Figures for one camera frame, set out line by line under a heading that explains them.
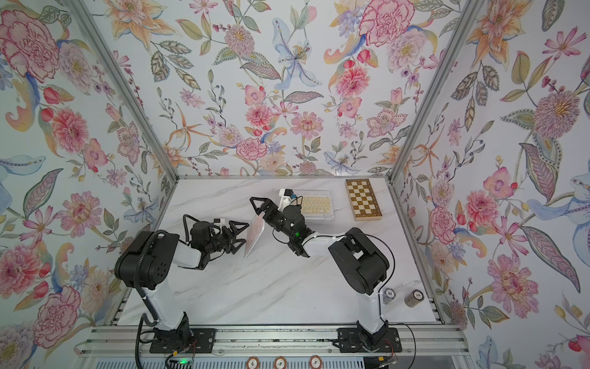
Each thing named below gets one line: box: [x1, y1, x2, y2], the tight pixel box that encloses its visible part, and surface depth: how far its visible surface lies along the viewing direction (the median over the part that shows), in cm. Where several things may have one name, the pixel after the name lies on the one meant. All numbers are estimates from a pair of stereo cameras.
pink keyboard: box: [243, 211, 266, 259], surface depth 80 cm
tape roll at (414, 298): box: [404, 289, 425, 308], surface depth 80 cm
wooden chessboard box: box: [344, 178, 383, 222], surface depth 111 cm
